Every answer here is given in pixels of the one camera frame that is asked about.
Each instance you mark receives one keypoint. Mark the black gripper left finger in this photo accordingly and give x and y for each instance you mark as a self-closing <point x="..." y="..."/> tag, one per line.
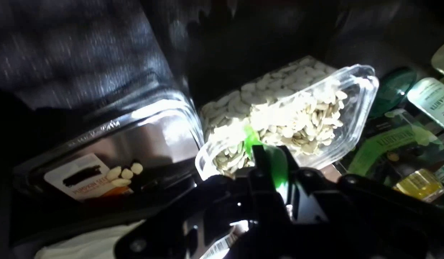
<point x="205" y="214"/>

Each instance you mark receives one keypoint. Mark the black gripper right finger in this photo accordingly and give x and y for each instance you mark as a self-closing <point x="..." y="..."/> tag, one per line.
<point x="363" y="217"/>

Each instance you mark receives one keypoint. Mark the green plastic spoon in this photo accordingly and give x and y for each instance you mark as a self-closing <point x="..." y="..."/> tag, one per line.
<point x="271" y="159"/>

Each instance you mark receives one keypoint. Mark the clear lunchbox with seeds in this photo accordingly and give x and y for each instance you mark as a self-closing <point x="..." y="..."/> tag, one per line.
<point x="310" y="106"/>

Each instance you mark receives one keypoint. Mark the white crumpled paper sheet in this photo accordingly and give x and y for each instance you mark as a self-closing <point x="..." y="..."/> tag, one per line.
<point x="93" y="244"/>

